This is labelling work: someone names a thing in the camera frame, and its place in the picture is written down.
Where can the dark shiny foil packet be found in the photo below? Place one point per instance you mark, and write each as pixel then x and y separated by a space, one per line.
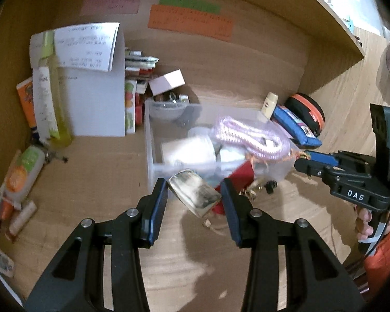
pixel 195 191

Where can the person's right forearm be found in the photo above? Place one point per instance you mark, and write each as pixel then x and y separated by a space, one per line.
pixel 385 263

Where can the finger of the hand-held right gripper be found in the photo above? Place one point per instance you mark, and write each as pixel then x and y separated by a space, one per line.
pixel 325 158
pixel 312 167

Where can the green paper note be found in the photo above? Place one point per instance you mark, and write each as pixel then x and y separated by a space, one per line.
pixel 190 4

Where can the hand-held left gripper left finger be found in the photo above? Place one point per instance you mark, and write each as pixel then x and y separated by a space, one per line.
pixel 156 213

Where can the white paper label strip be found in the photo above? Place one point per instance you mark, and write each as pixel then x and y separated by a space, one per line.
pixel 1 260

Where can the blue pouch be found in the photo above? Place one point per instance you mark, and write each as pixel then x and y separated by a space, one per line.
pixel 295 126

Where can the cream lip balm tube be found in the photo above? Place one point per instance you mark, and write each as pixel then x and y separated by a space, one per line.
pixel 22 217

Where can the glue bottle green orange label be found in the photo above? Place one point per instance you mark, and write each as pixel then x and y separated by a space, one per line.
pixel 22 172

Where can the yellow green bottle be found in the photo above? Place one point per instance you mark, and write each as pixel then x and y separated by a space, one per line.
pixel 52 110

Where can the small white pink box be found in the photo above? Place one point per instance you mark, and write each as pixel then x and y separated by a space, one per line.
pixel 167 83

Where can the orange black round case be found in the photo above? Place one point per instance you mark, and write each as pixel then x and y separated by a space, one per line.
pixel 308 110

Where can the cream tube bottle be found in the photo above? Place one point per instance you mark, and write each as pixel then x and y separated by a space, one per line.
pixel 269 104

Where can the orange marker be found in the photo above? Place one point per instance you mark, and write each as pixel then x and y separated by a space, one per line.
pixel 6 209

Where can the orange box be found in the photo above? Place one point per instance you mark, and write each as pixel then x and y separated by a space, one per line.
pixel 26 104

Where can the stack of books and packets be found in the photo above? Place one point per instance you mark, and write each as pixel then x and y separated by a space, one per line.
pixel 139 81

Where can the clear plastic bin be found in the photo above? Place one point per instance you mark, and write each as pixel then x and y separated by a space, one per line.
pixel 156 156

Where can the person's right hand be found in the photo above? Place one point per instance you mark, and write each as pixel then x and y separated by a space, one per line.
pixel 364 224

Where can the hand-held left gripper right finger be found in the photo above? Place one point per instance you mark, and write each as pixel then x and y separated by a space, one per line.
pixel 230 216

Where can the clear plastic bowl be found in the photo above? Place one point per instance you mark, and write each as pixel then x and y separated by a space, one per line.
pixel 167 110

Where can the orange paper note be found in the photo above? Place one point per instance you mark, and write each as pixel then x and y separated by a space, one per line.
pixel 190 22

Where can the pale pink cup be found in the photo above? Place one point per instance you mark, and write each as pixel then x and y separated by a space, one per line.
pixel 188 152

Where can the gold trinkets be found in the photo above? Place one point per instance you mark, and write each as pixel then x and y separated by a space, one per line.
pixel 258 188

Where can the red card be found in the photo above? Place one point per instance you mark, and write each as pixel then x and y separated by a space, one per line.
pixel 240 177

